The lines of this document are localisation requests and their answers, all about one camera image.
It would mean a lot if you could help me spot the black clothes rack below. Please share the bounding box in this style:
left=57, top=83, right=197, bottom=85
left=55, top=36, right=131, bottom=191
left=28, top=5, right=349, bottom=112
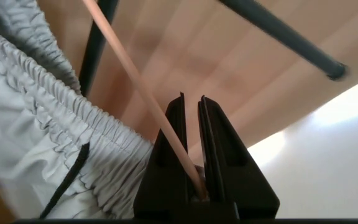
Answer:
left=78, top=0, right=349, bottom=97

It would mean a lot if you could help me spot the pink clothes hanger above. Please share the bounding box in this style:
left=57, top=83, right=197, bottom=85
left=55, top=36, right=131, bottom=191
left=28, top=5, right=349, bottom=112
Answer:
left=81, top=0, right=208, bottom=200

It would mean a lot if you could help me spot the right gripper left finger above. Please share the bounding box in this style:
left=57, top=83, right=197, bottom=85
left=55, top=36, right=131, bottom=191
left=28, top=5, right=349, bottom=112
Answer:
left=134, top=92, right=195, bottom=218

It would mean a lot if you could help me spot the beige curtain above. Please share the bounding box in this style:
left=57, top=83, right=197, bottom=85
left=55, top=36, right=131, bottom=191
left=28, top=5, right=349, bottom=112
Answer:
left=35, top=0, right=358, bottom=166

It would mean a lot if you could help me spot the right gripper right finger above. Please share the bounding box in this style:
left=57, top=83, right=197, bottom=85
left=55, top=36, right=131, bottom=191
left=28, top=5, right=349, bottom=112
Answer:
left=197, top=95, right=281, bottom=218

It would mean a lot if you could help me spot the pale grey garment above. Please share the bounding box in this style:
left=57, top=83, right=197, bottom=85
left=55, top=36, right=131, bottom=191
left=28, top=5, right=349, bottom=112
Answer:
left=0, top=0, right=155, bottom=220

